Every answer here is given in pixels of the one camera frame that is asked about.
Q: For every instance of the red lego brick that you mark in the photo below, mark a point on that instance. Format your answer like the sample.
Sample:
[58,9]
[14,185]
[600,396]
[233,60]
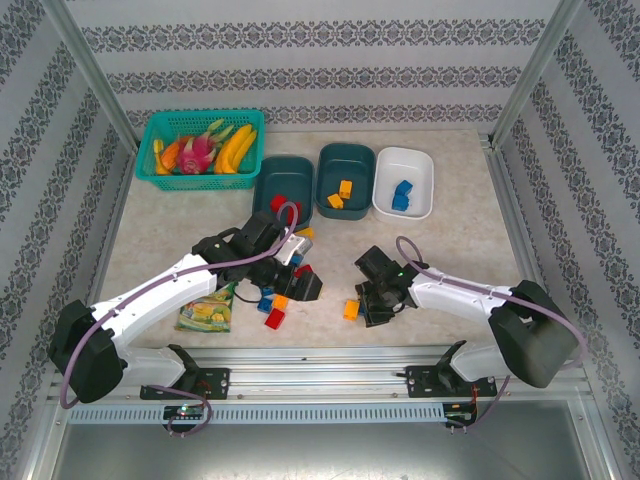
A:
[303,271]
[274,318]
[298,207]
[278,203]

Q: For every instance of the yellow lego brick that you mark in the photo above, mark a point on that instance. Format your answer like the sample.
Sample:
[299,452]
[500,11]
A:
[280,301]
[305,232]
[335,200]
[351,310]
[345,188]

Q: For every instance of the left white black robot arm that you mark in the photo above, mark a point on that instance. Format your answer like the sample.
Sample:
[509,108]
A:
[160,290]

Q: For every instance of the green candy bag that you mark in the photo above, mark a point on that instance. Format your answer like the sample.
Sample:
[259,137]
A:
[207,312]

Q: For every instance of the dark teal container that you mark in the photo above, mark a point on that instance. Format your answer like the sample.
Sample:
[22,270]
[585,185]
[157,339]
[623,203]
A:
[345,167]
[282,180]

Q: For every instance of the teal plastic basket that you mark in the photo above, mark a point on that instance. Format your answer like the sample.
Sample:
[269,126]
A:
[200,182]

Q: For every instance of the yellow banana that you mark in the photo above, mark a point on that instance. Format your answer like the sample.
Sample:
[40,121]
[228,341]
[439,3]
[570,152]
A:
[246,149]
[231,150]

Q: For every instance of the white container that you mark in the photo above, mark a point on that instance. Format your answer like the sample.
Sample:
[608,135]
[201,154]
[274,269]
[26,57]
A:
[405,167]

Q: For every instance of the pink dragon fruit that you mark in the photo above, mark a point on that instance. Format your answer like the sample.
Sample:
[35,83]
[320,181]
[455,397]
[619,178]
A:
[195,154]

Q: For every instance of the orange mango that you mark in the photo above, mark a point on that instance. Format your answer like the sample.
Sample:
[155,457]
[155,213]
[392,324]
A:
[169,156]

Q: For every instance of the small circuit board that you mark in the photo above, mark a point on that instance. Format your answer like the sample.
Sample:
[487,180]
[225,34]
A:
[185,411]
[460,414]

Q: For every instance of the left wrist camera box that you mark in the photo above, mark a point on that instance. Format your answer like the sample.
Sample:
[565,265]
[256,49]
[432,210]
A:
[295,248]

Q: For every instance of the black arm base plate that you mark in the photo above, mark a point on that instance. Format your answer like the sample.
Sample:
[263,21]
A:
[420,382]
[217,382]

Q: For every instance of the aluminium mounting rail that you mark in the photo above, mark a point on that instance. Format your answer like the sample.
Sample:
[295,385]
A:
[315,370]

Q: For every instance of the aluminium frame post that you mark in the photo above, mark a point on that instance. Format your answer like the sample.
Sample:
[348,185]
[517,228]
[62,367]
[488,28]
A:
[90,70]
[535,70]

